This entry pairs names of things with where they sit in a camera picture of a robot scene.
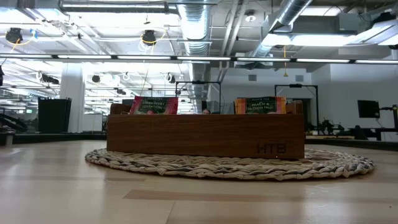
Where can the white square column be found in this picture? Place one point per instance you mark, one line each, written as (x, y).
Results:
(73, 93)

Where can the round woven straw placemat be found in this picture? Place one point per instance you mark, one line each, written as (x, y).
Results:
(233, 169)

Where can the white ceiling sensor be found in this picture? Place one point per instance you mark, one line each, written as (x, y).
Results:
(250, 18)

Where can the gray wall vent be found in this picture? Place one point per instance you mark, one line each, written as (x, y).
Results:
(299, 78)
(252, 77)

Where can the black background desk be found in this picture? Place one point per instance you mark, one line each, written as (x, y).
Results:
(373, 132)

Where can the black ceiling speaker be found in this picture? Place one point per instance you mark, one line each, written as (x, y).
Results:
(95, 78)
(171, 78)

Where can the gray ceiling pipe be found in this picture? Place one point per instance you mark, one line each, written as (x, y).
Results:
(124, 7)

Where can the person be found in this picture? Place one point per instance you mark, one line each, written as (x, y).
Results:
(206, 111)

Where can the silver ventilation duct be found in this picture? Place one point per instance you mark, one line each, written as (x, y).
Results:
(292, 12)
(194, 28)

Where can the red strawberry tea packet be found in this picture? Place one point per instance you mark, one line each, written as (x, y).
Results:
(154, 105)

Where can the wooden three-compartment tea box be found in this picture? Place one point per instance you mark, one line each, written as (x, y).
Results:
(202, 133)

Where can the long linear ceiling light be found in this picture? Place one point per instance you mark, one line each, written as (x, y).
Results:
(264, 59)

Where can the black cabinet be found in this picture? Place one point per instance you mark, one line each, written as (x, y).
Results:
(54, 115)

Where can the black monitor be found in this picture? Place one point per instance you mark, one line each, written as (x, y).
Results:
(368, 109)

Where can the black background gantry frame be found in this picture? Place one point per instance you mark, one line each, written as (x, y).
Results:
(295, 85)
(199, 82)

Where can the orange peach tea packet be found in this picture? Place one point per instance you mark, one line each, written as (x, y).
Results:
(261, 105)

